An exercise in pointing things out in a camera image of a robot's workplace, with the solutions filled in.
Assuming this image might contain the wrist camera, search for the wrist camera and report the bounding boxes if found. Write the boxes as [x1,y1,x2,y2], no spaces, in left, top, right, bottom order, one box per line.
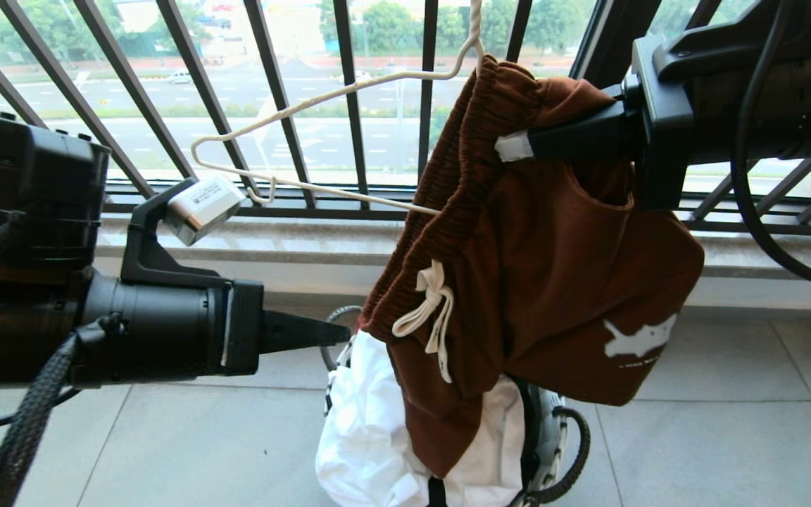
[121,175,249,289]
[652,0,811,82]

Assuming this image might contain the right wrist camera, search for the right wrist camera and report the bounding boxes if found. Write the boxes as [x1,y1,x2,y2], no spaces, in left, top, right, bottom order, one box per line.
[652,0,811,82]

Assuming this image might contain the black mesh laundry basket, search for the black mesh laundry basket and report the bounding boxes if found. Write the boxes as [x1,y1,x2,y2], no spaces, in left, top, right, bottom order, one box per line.
[318,304,592,507]

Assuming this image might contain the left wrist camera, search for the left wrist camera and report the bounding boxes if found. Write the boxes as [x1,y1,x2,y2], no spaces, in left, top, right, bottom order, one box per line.
[121,175,249,289]

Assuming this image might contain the white wire hanger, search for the white wire hanger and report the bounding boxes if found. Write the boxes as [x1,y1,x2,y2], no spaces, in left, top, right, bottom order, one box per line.
[190,0,485,216]

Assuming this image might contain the black metal window railing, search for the black metal window railing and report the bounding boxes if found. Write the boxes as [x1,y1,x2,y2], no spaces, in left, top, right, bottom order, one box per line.
[0,0,811,238]

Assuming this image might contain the black braided cable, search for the black braided cable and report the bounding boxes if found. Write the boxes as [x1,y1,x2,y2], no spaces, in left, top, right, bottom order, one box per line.
[0,315,126,507]

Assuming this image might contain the brown shorts with white drawstring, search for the brown shorts with white drawstring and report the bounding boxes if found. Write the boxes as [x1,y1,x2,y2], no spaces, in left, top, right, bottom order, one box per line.
[359,54,706,480]

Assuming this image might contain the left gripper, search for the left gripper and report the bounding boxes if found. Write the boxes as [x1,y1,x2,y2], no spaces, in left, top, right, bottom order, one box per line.
[70,270,353,388]

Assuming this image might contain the white garment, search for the white garment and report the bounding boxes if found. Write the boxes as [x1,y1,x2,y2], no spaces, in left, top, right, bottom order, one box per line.
[315,330,527,507]

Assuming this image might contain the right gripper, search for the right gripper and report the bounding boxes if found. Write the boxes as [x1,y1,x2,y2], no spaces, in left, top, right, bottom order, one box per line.
[495,33,811,213]

